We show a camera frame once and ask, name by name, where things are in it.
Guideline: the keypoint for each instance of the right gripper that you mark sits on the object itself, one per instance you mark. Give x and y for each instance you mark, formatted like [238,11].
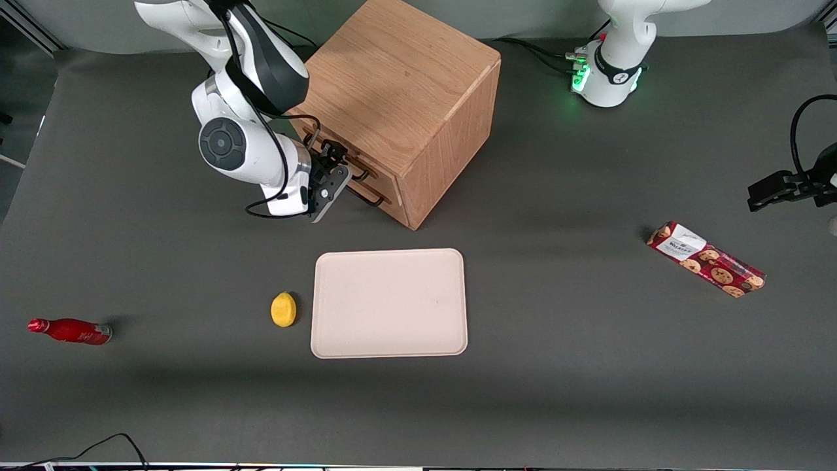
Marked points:
[325,157]

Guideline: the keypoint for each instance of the yellow lemon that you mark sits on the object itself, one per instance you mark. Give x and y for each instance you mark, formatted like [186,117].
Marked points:
[283,309]

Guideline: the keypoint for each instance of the red cookie box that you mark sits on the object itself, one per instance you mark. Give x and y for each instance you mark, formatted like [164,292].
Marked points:
[706,259]

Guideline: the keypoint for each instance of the beige rectangular tray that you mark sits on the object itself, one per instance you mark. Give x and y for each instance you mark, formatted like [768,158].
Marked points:
[390,303]

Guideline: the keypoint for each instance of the aluminium frame profile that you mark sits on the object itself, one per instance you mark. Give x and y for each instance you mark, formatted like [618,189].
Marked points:
[29,23]

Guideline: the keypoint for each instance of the red bottle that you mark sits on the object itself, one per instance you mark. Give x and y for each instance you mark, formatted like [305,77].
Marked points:
[72,331]

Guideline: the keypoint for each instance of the wooden drawer cabinet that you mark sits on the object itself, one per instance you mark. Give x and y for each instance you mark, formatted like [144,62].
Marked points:
[399,78]

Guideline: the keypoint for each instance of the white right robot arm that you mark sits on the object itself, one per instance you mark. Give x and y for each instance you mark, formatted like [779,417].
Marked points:
[225,140]

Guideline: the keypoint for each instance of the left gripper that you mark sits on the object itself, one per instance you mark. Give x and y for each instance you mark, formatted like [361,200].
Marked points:
[805,182]

